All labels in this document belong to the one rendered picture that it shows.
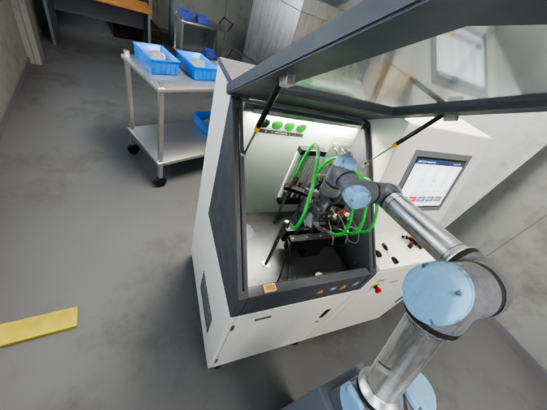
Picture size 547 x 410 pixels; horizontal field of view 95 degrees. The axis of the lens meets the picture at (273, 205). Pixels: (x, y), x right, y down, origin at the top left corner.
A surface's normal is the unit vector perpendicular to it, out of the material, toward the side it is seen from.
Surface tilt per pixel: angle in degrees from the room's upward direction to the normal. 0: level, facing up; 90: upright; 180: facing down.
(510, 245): 90
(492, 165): 81
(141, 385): 0
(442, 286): 83
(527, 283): 90
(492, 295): 38
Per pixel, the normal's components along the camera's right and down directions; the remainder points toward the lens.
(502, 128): -0.80, -0.02
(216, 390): 0.29, -0.71
